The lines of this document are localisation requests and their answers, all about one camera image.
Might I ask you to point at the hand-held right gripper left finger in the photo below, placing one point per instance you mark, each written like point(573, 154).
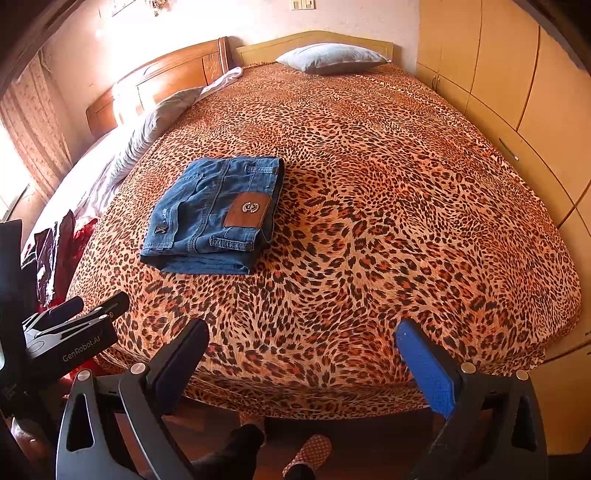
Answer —
point(182, 357)

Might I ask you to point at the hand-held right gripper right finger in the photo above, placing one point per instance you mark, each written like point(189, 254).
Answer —
point(427, 364)

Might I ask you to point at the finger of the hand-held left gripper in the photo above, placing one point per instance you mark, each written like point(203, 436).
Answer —
point(62, 311)
point(113, 304)

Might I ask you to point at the blue denim pants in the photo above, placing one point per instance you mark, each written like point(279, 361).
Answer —
point(203, 207)

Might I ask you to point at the dark red shiny bag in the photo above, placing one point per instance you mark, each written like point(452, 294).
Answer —
point(55, 254)

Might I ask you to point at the red cloth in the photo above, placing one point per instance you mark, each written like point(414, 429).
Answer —
point(85, 230)

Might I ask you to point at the red dotted slipper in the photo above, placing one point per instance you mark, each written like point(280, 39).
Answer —
point(309, 454)
point(251, 421)

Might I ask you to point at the person's leg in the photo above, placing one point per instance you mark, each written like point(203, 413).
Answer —
point(235, 454)

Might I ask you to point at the leopard print blanket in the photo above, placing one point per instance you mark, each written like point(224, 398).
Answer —
point(392, 207)

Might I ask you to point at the grey pillow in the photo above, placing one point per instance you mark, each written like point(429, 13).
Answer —
point(157, 124)
point(332, 57)

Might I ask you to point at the patterned pink curtain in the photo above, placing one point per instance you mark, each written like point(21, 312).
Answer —
point(32, 115)

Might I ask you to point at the carved wooden headboard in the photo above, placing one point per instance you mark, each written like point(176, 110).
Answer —
point(161, 74)

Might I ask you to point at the beige wardrobe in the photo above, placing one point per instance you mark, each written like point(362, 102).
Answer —
point(498, 69)

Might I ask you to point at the wall picture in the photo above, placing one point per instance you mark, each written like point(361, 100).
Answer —
point(127, 5)

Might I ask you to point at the wall switch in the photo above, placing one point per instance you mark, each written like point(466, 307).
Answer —
point(302, 3)

